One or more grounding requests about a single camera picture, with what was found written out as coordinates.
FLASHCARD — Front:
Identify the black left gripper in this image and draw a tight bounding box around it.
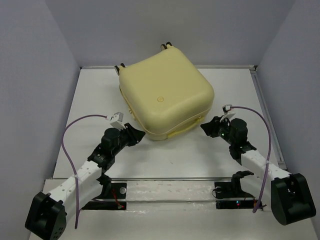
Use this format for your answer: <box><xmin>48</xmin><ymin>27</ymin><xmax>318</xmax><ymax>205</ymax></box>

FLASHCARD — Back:
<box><xmin>111</xmin><ymin>123</ymin><xmax>145</xmax><ymax>156</ymax></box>

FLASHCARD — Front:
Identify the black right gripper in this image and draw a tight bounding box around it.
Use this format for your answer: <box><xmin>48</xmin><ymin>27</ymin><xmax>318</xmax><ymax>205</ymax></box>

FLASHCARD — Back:
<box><xmin>199</xmin><ymin>115</ymin><xmax>235</xmax><ymax>145</ymax></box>

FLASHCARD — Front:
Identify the yellow hard-shell suitcase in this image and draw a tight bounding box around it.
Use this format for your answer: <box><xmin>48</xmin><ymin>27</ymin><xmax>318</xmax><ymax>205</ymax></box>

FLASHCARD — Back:
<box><xmin>114</xmin><ymin>42</ymin><xmax>215</xmax><ymax>141</ymax></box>

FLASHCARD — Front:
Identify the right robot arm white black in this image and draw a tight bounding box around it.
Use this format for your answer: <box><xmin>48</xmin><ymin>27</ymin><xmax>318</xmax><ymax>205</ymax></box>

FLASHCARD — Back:
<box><xmin>200</xmin><ymin>116</ymin><xmax>317</xmax><ymax>226</ymax></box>

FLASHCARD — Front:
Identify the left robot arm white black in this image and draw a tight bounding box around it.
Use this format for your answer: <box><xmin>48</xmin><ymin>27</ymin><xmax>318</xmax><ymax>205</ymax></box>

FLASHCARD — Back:
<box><xmin>24</xmin><ymin>123</ymin><xmax>146</xmax><ymax>240</ymax></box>

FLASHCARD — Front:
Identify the white front cover board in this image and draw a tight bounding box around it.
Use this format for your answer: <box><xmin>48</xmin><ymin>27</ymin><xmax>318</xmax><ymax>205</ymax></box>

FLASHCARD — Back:
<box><xmin>60</xmin><ymin>179</ymin><xmax>317</xmax><ymax>240</ymax></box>

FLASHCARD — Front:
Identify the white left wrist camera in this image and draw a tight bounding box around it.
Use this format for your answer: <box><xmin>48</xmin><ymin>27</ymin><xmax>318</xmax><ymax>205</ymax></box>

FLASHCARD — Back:
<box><xmin>105</xmin><ymin>112</ymin><xmax>125</xmax><ymax>130</ymax></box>

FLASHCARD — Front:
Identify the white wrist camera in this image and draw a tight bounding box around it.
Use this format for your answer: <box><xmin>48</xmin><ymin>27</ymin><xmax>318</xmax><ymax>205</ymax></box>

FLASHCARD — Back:
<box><xmin>105</xmin><ymin>112</ymin><xmax>125</xmax><ymax>130</ymax></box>
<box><xmin>220</xmin><ymin>104</ymin><xmax>236</xmax><ymax>122</ymax></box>

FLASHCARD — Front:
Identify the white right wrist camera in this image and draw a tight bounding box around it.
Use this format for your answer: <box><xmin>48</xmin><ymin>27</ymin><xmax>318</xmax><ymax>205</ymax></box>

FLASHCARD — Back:
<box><xmin>220</xmin><ymin>104</ymin><xmax>236</xmax><ymax>122</ymax></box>

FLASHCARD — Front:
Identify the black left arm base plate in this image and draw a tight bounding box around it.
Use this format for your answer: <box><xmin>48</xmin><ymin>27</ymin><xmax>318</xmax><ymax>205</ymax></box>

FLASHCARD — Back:
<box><xmin>82</xmin><ymin>182</ymin><xmax>127</xmax><ymax>211</ymax></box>

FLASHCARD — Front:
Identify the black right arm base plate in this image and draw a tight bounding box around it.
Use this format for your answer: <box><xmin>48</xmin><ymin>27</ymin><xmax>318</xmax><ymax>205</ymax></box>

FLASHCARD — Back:
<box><xmin>211</xmin><ymin>181</ymin><xmax>258</xmax><ymax>210</ymax></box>

